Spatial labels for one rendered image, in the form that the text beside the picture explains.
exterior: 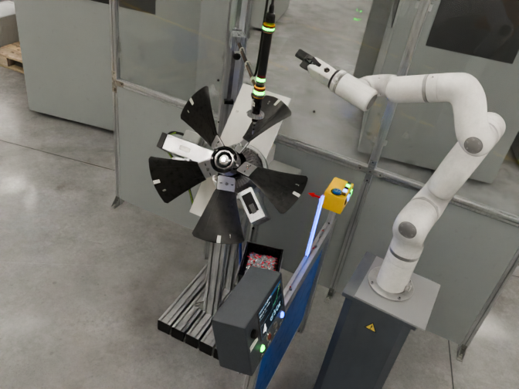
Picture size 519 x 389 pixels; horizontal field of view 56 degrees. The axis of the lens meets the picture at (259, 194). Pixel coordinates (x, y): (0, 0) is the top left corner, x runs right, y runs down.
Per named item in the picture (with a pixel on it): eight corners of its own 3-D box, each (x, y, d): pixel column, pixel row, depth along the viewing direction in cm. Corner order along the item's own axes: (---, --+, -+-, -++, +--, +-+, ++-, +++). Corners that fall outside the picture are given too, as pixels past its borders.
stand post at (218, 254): (205, 315, 293) (219, 191, 241) (218, 321, 291) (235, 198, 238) (201, 319, 290) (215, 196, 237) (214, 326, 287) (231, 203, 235)
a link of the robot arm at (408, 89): (441, 67, 164) (358, 73, 183) (424, 77, 153) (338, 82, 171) (442, 93, 167) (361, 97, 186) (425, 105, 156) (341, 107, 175)
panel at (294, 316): (300, 318, 286) (325, 232, 248) (303, 319, 285) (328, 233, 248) (237, 438, 222) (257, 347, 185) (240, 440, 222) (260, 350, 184)
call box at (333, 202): (330, 194, 243) (334, 176, 237) (349, 201, 241) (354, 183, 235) (319, 209, 231) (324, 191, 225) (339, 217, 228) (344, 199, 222)
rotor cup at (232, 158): (218, 149, 222) (208, 142, 209) (249, 150, 218) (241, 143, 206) (215, 180, 220) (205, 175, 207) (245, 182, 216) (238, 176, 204)
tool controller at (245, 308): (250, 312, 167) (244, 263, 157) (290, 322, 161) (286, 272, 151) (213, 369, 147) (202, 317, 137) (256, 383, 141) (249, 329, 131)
